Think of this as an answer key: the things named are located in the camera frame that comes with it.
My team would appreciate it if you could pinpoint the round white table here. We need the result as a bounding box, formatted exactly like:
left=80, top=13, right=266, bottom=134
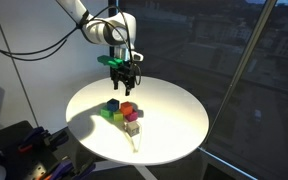
left=66, top=77, right=209, bottom=180

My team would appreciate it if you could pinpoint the orange cube block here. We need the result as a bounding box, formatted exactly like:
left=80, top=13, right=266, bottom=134
left=120, top=101, right=133, bottom=115

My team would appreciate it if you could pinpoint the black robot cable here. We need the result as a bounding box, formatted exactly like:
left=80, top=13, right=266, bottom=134
left=0, top=4, right=142, bottom=87

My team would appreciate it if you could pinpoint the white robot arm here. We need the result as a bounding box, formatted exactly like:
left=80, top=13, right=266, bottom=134
left=56, top=0, right=144, bottom=96

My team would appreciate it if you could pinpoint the yellow-green cube block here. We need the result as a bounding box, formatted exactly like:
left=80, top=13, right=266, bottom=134
left=113, top=110, right=124, bottom=121

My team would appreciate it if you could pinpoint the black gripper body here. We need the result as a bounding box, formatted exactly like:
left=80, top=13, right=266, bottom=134
left=110, top=65, right=136, bottom=86

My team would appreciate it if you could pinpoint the magenta cube block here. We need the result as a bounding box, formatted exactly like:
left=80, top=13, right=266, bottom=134
left=125, top=110, right=138, bottom=122

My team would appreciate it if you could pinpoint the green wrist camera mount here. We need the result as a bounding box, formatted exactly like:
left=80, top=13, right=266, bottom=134
left=97, top=55, right=123, bottom=69

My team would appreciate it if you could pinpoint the green cube block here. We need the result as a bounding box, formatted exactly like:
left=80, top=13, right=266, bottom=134
left=100, top=106, right=113, bottom=118

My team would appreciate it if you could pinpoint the black blue spring clamp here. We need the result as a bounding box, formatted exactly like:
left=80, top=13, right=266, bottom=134
left=37, top=158, right=96, bottom=180

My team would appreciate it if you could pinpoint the blue cube block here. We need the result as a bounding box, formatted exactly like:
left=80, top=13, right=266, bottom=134
left=107, top=98, right=119, bottom=112

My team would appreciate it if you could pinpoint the black orange-tipped clamp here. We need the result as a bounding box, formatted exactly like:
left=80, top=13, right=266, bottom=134
left=18, top=127, right=50, bottom=153

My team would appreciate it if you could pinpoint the gray cube block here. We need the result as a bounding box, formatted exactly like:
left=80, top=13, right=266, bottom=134
left=124, top=121, right=140, bottom=137

